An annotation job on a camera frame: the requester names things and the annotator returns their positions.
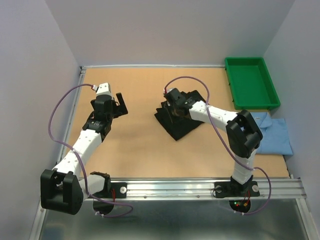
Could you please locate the aluminium table frame rail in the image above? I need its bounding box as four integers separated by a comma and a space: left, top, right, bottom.
47, 66, 86, 170

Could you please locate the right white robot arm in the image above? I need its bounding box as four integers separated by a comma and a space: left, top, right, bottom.
164, 88, 263, 195

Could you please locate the front aluminium rail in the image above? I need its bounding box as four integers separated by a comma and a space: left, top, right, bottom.
39, 177, 307, 201

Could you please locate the light blue shirt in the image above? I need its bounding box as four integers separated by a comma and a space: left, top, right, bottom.
251, 112, 293, 156

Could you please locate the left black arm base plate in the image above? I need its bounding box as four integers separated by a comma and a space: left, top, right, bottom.
93, 182, 128, 199

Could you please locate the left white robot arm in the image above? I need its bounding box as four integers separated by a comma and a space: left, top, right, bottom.
40, 82, 128, 218

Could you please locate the black long sleeve shirt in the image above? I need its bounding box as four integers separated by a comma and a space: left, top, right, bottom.
154, 91, 204, 141

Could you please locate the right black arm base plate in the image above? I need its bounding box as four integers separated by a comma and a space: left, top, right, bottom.
214, 181, 260, 199

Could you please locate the green plastic bin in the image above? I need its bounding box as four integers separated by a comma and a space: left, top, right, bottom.
224, 57, 281, 110

